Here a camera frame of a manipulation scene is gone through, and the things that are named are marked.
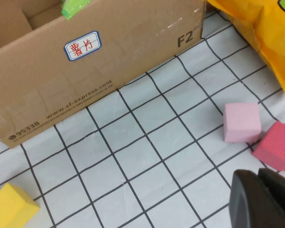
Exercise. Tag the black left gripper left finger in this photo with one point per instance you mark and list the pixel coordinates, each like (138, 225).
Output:
(249, 204)

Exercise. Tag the pink foam cube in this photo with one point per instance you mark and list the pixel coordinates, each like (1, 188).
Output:
(242, 123)

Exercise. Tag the green snack bag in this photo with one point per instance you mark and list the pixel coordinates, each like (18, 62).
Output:
(73, 8)

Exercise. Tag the large orange chips bag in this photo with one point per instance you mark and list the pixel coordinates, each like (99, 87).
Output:
(270, 40)

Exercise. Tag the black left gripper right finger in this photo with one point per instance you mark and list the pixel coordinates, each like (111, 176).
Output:
(280, 188)

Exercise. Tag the white grid tablecloth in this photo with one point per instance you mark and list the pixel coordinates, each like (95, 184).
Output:
(145, 154)

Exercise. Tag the cardboard box with F2 print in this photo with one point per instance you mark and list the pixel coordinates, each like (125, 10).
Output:
(73, 78)

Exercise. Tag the red foam cube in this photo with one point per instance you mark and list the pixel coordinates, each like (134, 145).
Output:
(275, 147)

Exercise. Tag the yellow foam cube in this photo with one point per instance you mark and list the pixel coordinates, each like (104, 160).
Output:
(12, 206)

